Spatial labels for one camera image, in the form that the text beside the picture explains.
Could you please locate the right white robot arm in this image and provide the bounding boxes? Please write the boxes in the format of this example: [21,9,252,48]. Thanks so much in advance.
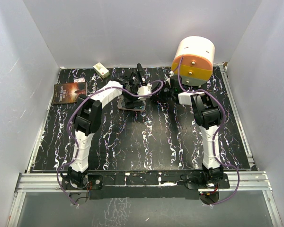
[151,76,224,188]

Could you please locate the black sunglasses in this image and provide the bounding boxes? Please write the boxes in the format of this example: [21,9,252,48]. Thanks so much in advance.
[125,100,145,111]

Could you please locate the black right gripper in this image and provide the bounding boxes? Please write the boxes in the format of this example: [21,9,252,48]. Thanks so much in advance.
[151,80,175,101]

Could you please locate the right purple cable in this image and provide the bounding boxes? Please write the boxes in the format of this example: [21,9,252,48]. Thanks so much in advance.
[172,54,240,206]

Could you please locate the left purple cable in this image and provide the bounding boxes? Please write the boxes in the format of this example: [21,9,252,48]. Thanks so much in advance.
[56,79,166,207]

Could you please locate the small cream box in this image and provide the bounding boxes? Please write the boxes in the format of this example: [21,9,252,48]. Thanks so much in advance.
[93,62,110,79]

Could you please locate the round drawer cabinet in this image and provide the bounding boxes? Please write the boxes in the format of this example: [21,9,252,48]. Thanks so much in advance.
[171,36,215,86]

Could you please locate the dark book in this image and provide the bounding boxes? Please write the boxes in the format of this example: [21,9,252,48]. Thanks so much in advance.
[52,82,87,105]

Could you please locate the small pink card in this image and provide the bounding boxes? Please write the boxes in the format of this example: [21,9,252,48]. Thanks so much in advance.
[74,78,86,83]

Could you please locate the purple cable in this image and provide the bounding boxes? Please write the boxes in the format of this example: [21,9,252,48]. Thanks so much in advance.
[172,54,240,206]
[56,79,166,207]

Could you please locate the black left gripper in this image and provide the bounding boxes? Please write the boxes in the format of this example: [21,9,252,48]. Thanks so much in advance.
[123,85,142,109]

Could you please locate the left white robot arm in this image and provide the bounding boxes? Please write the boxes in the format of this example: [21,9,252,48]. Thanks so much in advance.
[62,72,145,189]

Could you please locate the black marker pen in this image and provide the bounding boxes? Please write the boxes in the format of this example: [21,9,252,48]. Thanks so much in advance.
[137,63,146,86]

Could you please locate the pink glasses case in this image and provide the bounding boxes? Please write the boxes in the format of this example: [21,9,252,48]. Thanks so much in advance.
[117,95,146,112]

